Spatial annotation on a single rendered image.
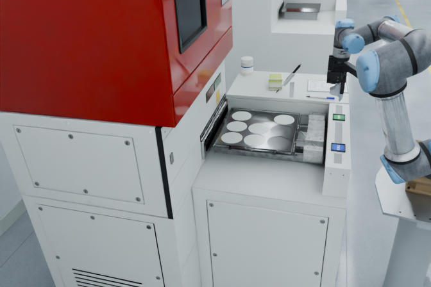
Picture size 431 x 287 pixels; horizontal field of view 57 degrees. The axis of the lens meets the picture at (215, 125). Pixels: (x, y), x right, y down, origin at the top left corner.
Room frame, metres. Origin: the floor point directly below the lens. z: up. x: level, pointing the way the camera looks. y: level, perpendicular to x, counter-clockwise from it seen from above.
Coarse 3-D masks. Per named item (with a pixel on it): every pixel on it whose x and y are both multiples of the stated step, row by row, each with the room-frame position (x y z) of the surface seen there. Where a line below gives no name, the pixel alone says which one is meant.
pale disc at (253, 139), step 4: (248, 136) 1.57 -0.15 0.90; (252, 136) 1.56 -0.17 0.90; (256, 136) 1.56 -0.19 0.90; (260, 136) 1.56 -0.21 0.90; (244, 140) 1.54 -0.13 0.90; (248, 140) 1.53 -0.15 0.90; (252, 140) 1.53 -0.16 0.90; (256, 140) 1.53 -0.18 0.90; (260, 140) 1.53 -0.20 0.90; (264, 140) 1.53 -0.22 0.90; (248, 144) 1.50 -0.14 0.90; (252, 144) 1.50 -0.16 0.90; (256, 144) 1.50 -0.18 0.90; (260, 144) 1.49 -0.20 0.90
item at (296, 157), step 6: (216, 150) 1.57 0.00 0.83; (222, 150) 1.56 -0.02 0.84; (228, 150) 1.55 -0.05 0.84; (234, 150) 1.54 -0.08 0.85; (240, 150) 1.53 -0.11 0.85; (252, 156) 1.52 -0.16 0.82; (258, 156) 1.51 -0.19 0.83; (264, 156) 1.50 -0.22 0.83; (270, 156) 1.49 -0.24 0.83; (276, 156) 1.48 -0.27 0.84; (282, 156) 1.48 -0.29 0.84; (288, 156) 1.47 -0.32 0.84; (294, 156) 1.46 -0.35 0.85; (300, 156) 1.45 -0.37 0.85; (306, 162) 1.44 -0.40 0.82; (312, 162) 1.44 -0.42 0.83
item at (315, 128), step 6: (312, 120) 1.72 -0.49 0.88; (318, 120) 1.71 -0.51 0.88; (324, 120) 1.71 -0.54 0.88; (312, 126) 1.66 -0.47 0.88; (318, 126) 1.66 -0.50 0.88; (324, 126) 1.65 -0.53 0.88; (312, 132) 1.61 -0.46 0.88; (318, 132) 1.60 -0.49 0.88; (324, 132) 1.60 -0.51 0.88; (306, 156) 1.41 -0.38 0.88; (312, 156) 1.40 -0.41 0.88; (318, 156) 1.40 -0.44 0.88; (318, 162) 1.39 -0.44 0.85
